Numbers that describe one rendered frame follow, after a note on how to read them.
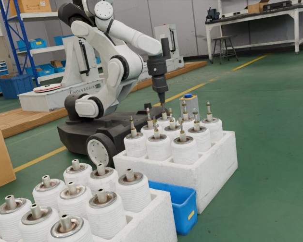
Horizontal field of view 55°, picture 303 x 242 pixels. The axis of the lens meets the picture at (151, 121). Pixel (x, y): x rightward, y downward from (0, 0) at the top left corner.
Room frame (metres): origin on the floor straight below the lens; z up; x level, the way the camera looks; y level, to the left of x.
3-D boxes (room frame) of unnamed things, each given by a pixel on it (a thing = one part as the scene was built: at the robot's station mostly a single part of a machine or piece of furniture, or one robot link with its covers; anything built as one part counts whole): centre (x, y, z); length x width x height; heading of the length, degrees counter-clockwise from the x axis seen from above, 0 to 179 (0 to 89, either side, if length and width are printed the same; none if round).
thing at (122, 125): (1.80, 0.30, 0.19); 0.64 x 0.52 x 0.33; 50
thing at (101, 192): (0.67, 0.16, 0.26); 0.02 x 0.02 x 0.03
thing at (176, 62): (4.52, -0.01, 0.45); 1.51 x 0.57 x 0.74; 140
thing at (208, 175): (1.17, -0.09, 0.09); 0.39 x 0.39 x 0.18; 52
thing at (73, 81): (3.39, 0.96, 0.45); 0.82 x 0.57 x 0.74; 140
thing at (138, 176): (0.77, 0.09, 0.25); 0.08 x 0.08 x 0.01
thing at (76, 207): (0.74, 0.25, 0.16); 0.10 x 0.10 x 0.18
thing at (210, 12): (5.59, -1.44, 0.87); 0.41 x 0.17 x 0.25; 140
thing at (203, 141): (1.10, -0.18, 0.16); 0.10 x 0.10 x 0.18
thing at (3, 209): (0.72, 0.42, 0.25); 0.08 x 0.08 x 0.01
